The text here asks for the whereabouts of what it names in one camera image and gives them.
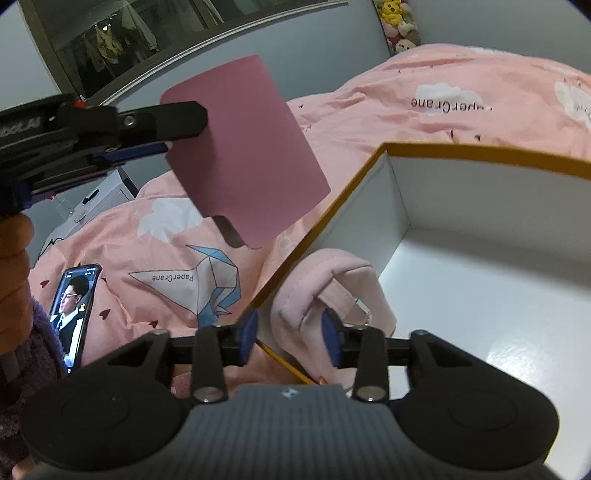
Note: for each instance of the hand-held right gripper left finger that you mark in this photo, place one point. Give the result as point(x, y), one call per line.
point(249, 334)

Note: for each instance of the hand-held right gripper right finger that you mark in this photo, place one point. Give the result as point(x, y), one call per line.
point(331, 337)

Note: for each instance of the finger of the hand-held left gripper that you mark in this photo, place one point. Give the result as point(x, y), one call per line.
point(157, 120)
point(138, 151)

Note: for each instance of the pale pink fabric pouch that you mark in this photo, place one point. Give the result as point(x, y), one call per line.
point(341, 277)

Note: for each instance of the dusty pink card holder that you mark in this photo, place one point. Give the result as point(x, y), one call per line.
point(249, 147)

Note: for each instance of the yellow rimmed white box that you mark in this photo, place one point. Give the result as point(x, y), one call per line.
point(461, 277)

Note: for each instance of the person's left forearm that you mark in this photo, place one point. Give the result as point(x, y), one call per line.
point(32, 364)

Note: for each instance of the person's left hand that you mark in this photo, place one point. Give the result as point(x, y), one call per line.
point(14, 277)

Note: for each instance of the white cabinet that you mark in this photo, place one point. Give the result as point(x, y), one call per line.
point(106, 189)

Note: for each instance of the dark framed window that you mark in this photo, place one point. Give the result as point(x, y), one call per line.
point(138, 27)

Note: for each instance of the black smartphone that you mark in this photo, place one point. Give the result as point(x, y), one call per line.
point(74, 314)

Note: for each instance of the pink printed blanket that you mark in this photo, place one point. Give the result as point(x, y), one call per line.
point(369, 115)

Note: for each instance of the pile of plush toys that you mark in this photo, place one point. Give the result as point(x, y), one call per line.
point(392, 14)

